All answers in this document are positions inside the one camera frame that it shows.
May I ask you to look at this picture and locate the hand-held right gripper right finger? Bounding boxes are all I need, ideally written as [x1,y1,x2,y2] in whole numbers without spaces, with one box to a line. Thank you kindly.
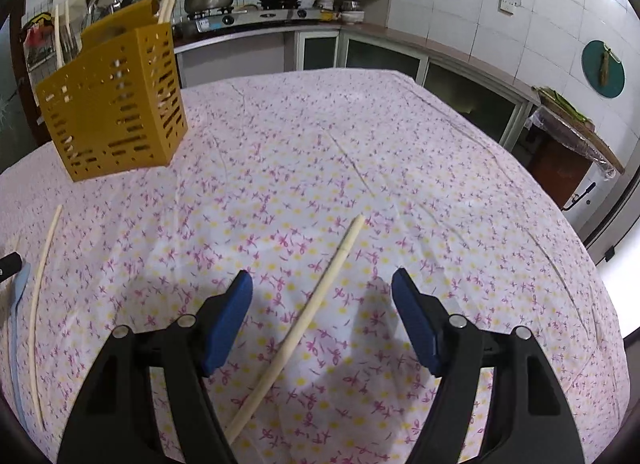
[391,268,586,464]

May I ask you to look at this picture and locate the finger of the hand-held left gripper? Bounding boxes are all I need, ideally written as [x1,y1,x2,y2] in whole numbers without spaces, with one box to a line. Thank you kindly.
[0,253,24,279]

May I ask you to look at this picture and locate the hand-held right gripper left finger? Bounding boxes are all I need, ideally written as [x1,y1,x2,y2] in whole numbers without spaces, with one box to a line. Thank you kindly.
[56,270,254,464]

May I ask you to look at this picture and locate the yellow slotted utensil holder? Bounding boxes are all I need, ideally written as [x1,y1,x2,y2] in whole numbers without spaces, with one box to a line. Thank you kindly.
[35,0,190,183]

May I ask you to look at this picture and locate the pink floral tablecloth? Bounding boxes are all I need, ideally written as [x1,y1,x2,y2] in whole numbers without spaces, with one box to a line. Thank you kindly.
[0,69,630,464]

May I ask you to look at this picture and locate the dark wooden glass door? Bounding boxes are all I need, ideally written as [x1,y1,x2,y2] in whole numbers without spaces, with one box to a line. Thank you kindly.
[0,0,43,150]

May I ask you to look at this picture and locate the side table with plastic cover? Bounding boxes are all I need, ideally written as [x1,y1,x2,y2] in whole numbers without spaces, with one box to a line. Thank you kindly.
[525,111,617,211]

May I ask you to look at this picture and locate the kitchen counter cabinets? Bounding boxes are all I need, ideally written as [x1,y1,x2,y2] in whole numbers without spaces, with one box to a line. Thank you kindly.
[175,26,540,150]

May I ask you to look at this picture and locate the gas stove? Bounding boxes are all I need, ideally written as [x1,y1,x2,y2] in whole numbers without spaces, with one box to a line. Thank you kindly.
[187,6,341,32]

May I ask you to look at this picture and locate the wire wall basket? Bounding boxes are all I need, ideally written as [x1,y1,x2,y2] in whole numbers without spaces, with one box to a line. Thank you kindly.
[22,11,58,70]

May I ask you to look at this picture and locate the green round wall board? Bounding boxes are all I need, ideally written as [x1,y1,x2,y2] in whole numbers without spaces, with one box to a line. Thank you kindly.
[581,40,626,100]

